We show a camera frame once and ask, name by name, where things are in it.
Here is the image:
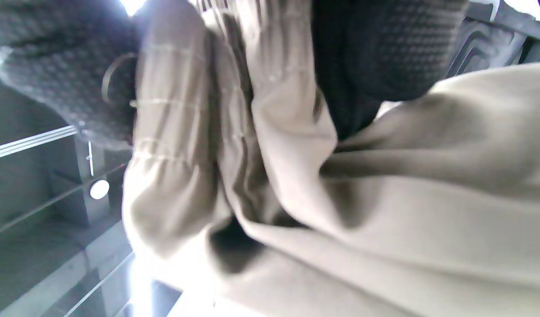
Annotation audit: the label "person's right hand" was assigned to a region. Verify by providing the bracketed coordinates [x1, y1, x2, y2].
[0, 0, 469, 150]

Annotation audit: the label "tan shorts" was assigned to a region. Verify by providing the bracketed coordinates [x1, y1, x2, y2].
[120, 0, 540, 317]

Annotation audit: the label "bright ceiling light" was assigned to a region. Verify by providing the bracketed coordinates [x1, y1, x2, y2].
[89, 179, 110, 200]

